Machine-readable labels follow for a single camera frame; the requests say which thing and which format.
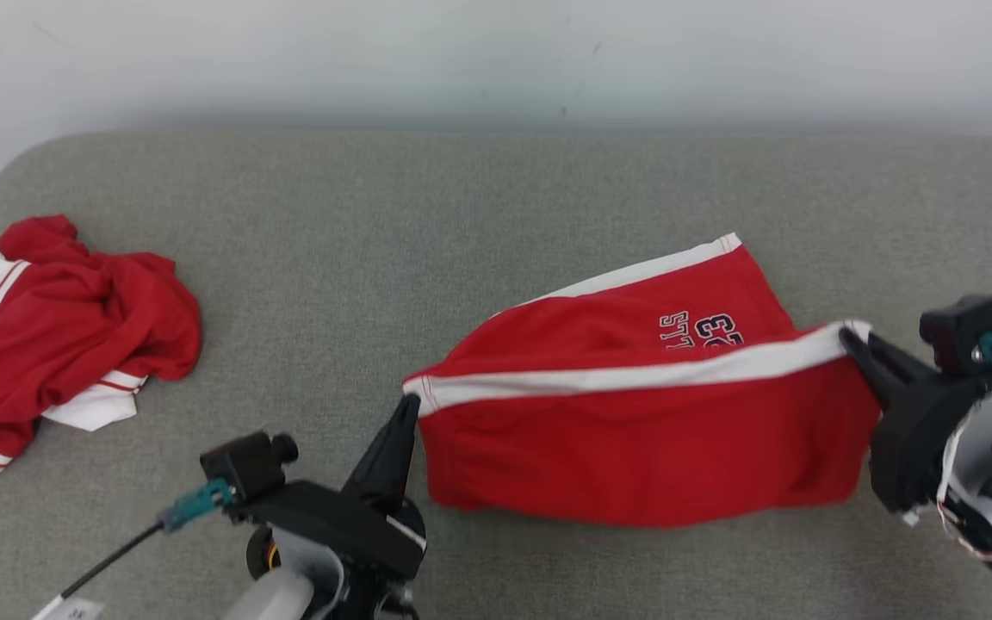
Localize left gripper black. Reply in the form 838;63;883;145
232;394;428;584

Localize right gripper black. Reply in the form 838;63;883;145
839;327;992;514

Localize red shorts with white stripe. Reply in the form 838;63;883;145
403;232;881;528

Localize red and white shirt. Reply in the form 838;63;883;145
0;215;202;473

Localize white cable tag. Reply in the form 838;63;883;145
31;597;106;620

